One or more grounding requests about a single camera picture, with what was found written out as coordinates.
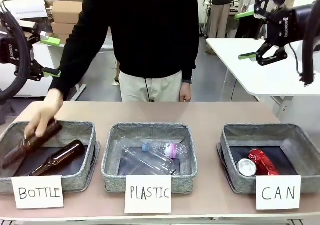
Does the grey fabric basket plastic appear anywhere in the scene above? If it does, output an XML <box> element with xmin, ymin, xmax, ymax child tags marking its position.
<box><xmin>101</xmin><ymin>122</ymin><xmax>200</xmax><ymax>194</ymax></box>

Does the white paper label PLASTIC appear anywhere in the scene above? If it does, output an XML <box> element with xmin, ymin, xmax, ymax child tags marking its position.
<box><xmin>124</xmin><ymin>174</ymin><xmax>173</xmax><ymax>214</ymax></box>

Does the person's left forearm black sleeve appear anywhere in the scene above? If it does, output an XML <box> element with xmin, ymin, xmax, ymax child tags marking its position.
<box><xmin>181</xmin><ymin>44</ymin><xmax>198</xmax><ymax>84</ymax></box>

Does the person's left hand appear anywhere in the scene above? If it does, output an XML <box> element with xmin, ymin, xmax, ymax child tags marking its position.
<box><xmin>179</xmin><ymin>82</ymin><xmax>193</xmax><ymax>103</ymax></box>

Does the flat closed cardboard box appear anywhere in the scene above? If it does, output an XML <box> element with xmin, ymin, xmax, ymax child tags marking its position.
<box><xmin>51</xmin><ymin>22</ymin><xmax>77</xmax><ymax>36</ymax></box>
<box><xmin>58</xmin><ymin>33</ymin><xmax>70</xmax><ymax>45</ymax></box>

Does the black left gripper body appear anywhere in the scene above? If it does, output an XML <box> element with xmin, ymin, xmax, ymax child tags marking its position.
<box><xmin>0</xmin><ymin>33</ymin><xmax>35</xmax><ymax>70</ymax></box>

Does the white printed carton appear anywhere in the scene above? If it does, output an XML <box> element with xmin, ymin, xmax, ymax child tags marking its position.
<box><xmin>4</xmin><ymin>0</ymin><xmax>49</xmax><ymax>19</ymax></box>

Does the brown glass bottle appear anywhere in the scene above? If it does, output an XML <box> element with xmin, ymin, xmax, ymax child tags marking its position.
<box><xmin>28</xmin><ymin>139</ymin><xmax>87</xmax><ymax>177</ymax></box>
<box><xmin>1</xmin><ymin>119</ymin><xmax>64</xmax><ymax>170</ymax></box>

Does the bystander in white coat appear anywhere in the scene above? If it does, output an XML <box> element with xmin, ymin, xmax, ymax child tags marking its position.
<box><xmin>234</xmin><ymin>0</ymin><xmax>267</xmax><ymax>40</ymax></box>

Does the red soda can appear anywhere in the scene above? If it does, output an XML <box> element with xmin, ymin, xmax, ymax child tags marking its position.
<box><xmin>247</xmin><ymin>148</ymin><xmax>280</xmax><ymax>177</ymax></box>

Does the grey fabric basket bottle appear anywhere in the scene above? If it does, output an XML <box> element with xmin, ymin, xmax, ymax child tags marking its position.
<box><xmin>0</xmin><ymin>120</ymin><xmax>101</xmax><ymax>195</ymax></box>

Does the right arm black cable sleeve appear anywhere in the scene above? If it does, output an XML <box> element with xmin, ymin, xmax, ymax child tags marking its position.
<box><xmin>298</xmin><ymin>0</ymin><xmax>320</xmax><ymax>86</ymax></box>

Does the silver-topped soda can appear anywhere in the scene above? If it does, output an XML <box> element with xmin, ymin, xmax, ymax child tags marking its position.
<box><xmin>236</xmin><ymin>158</ymin><xmax>258</xmax><ymax>178</ymax></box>

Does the small plastic bottle pink label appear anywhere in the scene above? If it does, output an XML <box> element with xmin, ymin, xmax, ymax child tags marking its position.
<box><xmin>141</xmin><ymin>141</ymin><xmax>190</xmax><ymax>160</ymax></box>

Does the white side table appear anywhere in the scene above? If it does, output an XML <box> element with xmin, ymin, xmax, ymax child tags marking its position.
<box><xmin>206</xmin><ymin>36</ymin><xmax>320</xmax><ymax>97</ymax></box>

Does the person's right hand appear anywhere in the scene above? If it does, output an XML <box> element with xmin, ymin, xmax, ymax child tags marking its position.
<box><xmin>24</xmin><ymin>88</ymin><xmax>65</xmax><ymax>138</ymax></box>

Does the person in black sweater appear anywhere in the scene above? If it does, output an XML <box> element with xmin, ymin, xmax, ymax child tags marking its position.
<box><xmin>74</xmin><ymin>0</ymin><xmax>201</xmax><ymax>103</ymax></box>

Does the grey fabric basket can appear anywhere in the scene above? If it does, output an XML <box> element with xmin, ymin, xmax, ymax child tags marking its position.
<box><xmin>216</xmin><ymin>123</ymin><xmax>320</xmax><ymax>195</ymax></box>

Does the white paper label BOTTLE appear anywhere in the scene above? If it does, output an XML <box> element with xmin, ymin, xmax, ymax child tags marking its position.
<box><xmin>11</xmin><ymin>175</ymin><xmax>65</xmax><ymax>210</ymax></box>

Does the white desk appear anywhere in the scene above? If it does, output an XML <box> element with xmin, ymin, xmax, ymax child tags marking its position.
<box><xmin>14</xmin><ymin>40</ymin><xmax>114</xmax><ymax>103</ymax></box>

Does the white paper label CAN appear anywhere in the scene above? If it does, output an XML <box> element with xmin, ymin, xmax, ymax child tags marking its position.
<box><xmin>255</xmin><ymin>175</ymin><xmax>302</xmax><ymax>211</ymax></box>

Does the open cardboard box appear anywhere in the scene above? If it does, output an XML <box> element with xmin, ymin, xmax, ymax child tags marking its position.
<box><xmin>52</xmin><ymin>0</ymin><xmax>85</xmax><ymax>25</ymax></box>

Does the large clear plastic bottle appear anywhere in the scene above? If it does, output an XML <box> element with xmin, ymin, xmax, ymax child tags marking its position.
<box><xmin>121</xmin><ymin>142</ymin><xmax>179</xmax><ymax>178</ymax></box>

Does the person's right forearm black sleeve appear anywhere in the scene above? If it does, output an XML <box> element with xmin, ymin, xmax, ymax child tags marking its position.
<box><xmin>48</xmin><ymin>27</ymin><xmax>103</xmax><ymax>102</ymax></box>

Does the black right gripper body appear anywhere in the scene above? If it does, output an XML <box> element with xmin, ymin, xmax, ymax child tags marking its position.
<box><xmin>264</xmin><ymin>5</ymin><xmax>305</xmax><ymax>48</ymax></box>

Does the bystander in dark top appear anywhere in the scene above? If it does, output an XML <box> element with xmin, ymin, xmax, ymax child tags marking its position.
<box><xmin>208</xmin><ymin>0</ymin><xmax>244</xmax><ymax>40</ymax></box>

